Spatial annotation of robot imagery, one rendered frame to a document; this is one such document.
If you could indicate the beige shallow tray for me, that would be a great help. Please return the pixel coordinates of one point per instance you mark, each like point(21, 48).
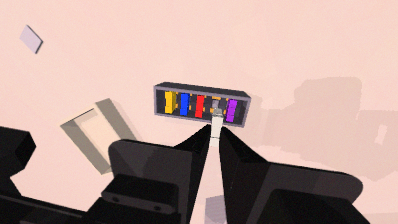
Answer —
point(92, 129)

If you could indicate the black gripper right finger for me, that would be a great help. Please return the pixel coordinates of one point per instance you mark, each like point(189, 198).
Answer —
point(248, 180)

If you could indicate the white flat square tile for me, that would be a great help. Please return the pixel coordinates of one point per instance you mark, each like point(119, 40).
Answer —
point(31, 39)

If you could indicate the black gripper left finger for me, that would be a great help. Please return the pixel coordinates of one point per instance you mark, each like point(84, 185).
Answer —
point(182, 164)

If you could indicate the white blade fuse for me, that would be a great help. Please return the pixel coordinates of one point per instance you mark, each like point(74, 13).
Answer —
point(217, 121)

